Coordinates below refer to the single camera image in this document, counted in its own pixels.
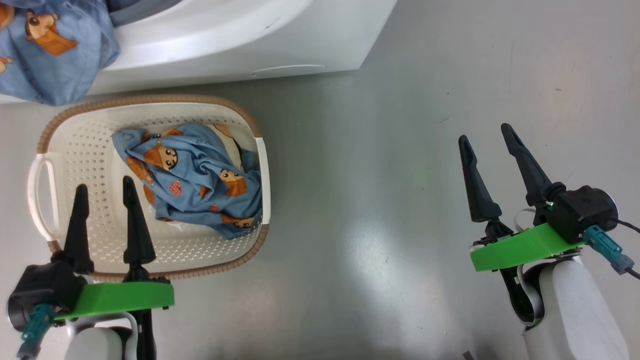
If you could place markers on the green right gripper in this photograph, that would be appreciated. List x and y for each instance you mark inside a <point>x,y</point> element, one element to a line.
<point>520,250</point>

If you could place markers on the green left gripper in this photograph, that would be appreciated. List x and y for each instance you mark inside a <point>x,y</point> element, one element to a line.
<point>120,297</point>

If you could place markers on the blue cartoon print garment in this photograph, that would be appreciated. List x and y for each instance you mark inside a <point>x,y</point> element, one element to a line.
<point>60,65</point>
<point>200,175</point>

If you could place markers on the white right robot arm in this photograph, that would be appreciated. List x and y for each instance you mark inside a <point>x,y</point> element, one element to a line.
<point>575,310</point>

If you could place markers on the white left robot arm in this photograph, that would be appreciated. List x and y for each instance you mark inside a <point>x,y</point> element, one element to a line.
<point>95,345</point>

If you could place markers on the white front-load washing machine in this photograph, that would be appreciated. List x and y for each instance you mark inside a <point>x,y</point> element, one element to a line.
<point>225,45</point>

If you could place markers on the grey rubber door gasket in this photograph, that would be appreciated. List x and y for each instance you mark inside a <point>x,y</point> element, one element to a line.
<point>135,10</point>

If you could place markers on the white perforated laundry basket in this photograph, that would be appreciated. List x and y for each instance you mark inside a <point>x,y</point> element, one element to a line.
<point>90,150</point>

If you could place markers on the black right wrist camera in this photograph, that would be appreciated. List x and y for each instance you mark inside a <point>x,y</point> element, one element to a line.
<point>582,210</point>

